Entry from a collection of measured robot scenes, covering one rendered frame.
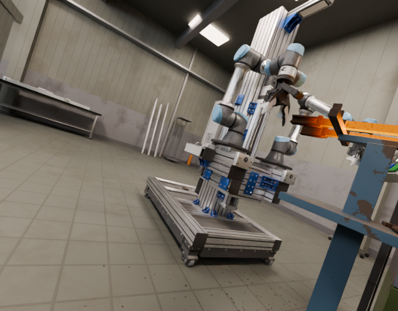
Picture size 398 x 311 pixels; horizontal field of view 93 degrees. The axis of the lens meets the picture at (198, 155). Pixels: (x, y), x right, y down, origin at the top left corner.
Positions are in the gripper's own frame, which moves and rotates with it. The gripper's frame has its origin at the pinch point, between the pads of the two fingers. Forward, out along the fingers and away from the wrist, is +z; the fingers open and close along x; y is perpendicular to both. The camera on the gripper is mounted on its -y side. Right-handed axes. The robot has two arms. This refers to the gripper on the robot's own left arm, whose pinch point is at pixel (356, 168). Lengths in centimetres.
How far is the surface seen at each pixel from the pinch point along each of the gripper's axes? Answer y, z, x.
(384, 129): -38, 1, 88
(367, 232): -47, 28, 105
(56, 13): 662, -210, 332
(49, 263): 35, 93, 155
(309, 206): -36, 28, 108
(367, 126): -34, 1, 89
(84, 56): 662, -136, 240
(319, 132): -16, 1, 81
